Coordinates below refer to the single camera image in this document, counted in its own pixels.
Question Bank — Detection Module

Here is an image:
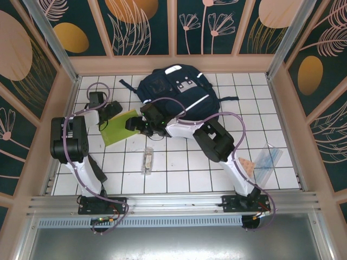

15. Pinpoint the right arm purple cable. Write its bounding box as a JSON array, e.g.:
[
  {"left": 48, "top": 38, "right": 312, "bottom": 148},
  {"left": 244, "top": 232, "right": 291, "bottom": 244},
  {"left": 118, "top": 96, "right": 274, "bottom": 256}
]
[{"left": 146, "top": 96, "right": 277, "bottom": 233}]

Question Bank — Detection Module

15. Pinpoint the clear plastic pouch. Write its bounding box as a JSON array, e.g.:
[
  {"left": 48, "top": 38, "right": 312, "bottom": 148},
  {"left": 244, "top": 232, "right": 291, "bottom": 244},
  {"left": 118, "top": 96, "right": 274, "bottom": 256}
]
[{"left": 254, "top": 142, "right": 284, "bottom": 185}]

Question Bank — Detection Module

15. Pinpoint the aluminium corner post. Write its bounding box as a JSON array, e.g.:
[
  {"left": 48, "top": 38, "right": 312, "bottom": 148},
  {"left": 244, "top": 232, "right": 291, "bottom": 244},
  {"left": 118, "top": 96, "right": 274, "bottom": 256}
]
[
  {"left": 23, "top": 0, "right": 82, "bottom": 83},
  {"left": 267, "top": 0, "right": 318, "bottom": 79}
]

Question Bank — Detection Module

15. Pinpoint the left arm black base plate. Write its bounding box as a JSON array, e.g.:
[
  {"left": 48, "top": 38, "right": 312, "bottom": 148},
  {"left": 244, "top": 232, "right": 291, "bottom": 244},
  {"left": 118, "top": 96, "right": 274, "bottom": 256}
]
[{"left": 78, "top": 196, "right": 128, "bottom": 215}]

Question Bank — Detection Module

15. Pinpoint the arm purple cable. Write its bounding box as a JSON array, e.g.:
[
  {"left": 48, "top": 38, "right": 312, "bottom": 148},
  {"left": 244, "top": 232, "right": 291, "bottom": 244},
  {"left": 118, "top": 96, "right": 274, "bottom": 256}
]
[
  {"left": 146, "top": 96, "right": 277, "bottom": 233},
  {"left": 62, "top": 82, "right": 130, "bottom": 236}
]

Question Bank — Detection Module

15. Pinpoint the aluminium mounting rail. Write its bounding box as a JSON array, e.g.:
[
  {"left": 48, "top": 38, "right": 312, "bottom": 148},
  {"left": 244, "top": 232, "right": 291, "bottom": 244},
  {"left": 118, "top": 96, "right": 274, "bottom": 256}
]
[{"left": 27, "top": 191, "right": 322, "bottom": 217}]

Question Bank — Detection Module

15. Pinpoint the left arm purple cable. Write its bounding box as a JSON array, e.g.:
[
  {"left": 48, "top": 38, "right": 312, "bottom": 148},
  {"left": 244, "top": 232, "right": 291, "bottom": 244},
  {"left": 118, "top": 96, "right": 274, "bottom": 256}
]
[{"left": 62, "top": 82, "right": 130, "bottom": 236}]

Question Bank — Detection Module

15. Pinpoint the navy blue backpack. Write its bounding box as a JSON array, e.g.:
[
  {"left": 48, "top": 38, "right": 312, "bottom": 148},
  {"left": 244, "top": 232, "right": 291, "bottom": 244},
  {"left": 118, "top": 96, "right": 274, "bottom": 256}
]
[{"left": 119, "top": 63, "right": 239, "bottom": 122}]

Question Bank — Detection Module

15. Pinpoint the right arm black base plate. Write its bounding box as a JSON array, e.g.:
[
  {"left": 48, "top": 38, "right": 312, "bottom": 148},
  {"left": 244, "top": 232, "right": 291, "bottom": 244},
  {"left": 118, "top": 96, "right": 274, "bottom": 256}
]
[{"left": 221, "top": 194, "right": 272, "bottom": 215}]

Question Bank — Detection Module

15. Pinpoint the grey metal sheet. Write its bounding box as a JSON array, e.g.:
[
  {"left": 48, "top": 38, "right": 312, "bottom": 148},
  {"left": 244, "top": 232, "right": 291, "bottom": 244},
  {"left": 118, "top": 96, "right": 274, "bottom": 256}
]
[{"left": 27, "top": 212, "right": 326, "bottom": 260}]

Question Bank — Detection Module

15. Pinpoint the aluminium table side rail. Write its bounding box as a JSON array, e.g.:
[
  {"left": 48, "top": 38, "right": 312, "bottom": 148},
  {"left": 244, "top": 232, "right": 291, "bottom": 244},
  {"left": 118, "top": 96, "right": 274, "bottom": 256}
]
[
  {"left": 43, "top": 76, "right": 82, "bottom": 196},
  {"left": 266, "top": 76, "right": 309, "bottom": 192}
]

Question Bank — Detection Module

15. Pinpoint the green folder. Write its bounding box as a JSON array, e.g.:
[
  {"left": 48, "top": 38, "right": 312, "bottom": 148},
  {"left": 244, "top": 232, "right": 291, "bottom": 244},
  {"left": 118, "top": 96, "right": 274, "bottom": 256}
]
[{"left": 100, "top": 108, "right": 142, "bottom": 147}]

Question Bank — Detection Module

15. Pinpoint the grey slotted cable duct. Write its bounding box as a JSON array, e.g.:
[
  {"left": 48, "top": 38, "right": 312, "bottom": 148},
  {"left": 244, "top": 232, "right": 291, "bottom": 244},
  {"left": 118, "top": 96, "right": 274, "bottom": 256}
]
[{"left": 37, "top": 218, "right": 245, "bottom": 228}]

